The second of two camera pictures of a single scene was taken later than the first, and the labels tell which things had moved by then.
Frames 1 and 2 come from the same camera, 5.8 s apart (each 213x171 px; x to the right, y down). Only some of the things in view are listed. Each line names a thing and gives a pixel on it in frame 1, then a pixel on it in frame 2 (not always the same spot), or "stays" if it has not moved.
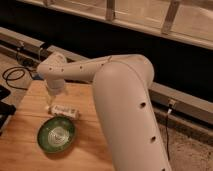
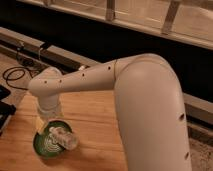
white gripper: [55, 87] to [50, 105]
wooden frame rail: [188, 22] stays
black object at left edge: [6, 109] stays
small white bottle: [65, 109] to [64, 137]
